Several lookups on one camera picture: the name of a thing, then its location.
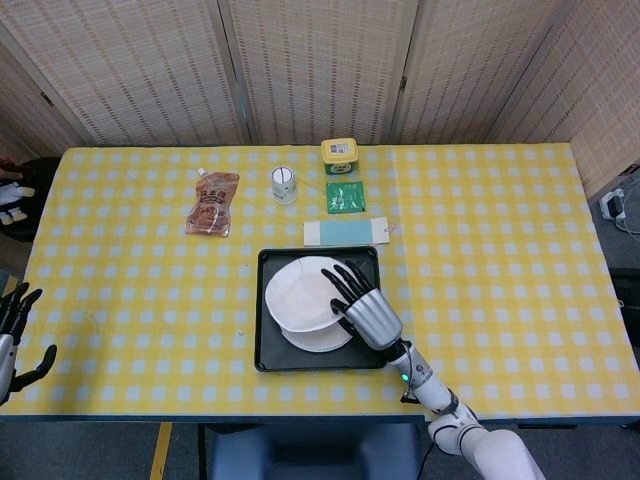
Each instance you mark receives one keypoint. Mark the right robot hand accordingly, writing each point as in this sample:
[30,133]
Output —
[372,317]

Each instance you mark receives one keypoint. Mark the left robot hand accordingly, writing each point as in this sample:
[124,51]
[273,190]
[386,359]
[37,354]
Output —
[7,360]

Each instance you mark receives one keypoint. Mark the white paper plate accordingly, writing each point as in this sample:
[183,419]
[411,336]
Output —
[315,342]

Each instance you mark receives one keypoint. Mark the white paper plate cracked rim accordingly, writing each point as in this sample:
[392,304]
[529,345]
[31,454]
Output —
[300,295]

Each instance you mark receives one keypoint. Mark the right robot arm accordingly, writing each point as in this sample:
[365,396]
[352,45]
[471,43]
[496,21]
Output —
[430,385]

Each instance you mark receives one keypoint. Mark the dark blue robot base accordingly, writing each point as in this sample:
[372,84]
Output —
[310,455]

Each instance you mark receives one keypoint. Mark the black square plastic tray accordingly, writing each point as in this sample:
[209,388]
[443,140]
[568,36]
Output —
[270,357]

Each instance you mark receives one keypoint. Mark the white and teal card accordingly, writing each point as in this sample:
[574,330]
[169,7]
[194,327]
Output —
[340,232]

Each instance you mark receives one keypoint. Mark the green sachet packet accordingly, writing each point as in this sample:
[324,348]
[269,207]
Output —
[345,197]

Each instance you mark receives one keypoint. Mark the black round stool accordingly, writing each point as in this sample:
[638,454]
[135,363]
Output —
[42,220]

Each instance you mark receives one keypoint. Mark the yellow checked tablecloth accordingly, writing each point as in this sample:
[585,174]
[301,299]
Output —
[125,275]

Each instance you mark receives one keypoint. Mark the white paper cup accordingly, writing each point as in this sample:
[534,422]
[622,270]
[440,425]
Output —
[284,187]

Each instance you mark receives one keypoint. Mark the white plush toy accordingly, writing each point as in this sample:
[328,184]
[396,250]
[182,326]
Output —
[10,195]

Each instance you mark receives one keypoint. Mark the green tub with yellow lid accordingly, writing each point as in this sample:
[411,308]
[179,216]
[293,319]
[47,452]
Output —
[340,152]

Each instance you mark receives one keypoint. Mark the yellow floor tape strip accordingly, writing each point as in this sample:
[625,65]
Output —
[161,450]

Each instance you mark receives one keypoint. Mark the brown sauce pouch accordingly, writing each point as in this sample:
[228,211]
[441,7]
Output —
[210,210]

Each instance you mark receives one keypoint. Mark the black table leg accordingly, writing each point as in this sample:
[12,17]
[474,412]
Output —
[202,450]

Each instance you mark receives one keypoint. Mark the black floor object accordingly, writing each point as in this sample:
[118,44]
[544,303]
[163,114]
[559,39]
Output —
[627,287]

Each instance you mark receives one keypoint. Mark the white power adapter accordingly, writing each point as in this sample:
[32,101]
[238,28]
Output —
[612,204]

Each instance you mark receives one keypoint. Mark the woven folding screen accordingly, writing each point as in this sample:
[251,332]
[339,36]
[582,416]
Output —
[150,65]

